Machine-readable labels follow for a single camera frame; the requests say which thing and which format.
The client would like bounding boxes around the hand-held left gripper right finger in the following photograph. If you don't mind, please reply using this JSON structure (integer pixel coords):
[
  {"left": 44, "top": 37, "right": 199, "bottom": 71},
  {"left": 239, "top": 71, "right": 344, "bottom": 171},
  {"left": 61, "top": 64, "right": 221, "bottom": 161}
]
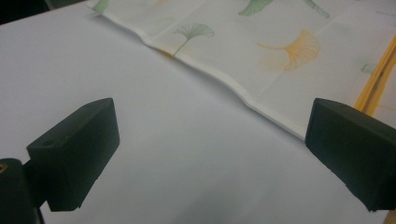
[{"left": 304, "top": 97, "right": 396, "bottom": 213}]

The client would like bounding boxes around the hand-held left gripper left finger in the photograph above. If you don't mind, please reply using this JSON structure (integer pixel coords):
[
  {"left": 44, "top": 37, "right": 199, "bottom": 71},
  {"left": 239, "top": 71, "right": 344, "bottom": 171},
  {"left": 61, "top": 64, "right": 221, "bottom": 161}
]
[{"left": 23, "top": 97, "right": 120, "bottom": 213}]

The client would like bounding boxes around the white leaf-print cloth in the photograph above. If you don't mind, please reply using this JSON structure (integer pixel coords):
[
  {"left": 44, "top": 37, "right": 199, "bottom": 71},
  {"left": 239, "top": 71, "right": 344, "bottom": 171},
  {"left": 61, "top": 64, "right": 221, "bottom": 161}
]
[{"left": 87, "top": 0, "right": 396, "bottom": 141}]

